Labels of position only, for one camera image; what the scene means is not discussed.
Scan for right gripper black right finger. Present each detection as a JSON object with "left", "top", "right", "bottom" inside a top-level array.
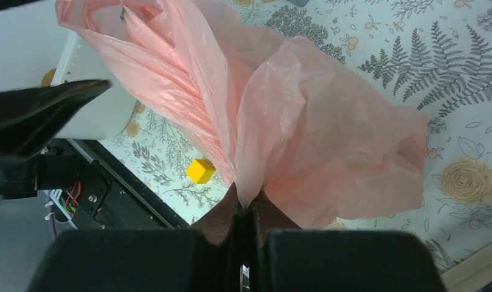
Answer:
[{"left": 246, "top": 193, "right": 446, "bottom": 291}]

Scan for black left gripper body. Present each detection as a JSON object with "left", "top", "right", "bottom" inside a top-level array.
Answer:
[{"left": 0, "top": 154, "right": 44, "bottom": 200}]

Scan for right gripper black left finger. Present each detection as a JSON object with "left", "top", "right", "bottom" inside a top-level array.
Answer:
[{"left": 28, "top": 186, "right": 243, "bottom": 291}]

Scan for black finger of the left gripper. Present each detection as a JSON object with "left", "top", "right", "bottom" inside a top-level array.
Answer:
[{"left": 0, "top": 79, "right": 111, "bottom": 156}]

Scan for pink plastic grocery bag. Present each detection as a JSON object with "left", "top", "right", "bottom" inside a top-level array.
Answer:
[{"left": 55, "top": 1, "right": 429, "bottom": 228}]

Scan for yellow small block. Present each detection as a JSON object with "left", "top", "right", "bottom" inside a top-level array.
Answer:
[{"left": 185, "top": 159, "right": 215, "bottom": 184}]

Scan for floral patterned table mat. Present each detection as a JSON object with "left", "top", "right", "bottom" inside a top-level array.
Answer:
[{"left": 99, "top": 0, "right": 492, "bottom": 275}]

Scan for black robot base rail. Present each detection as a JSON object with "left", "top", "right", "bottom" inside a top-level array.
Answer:
[{"left": 45, "top": 139, "right": 188, "bottom": 230}]

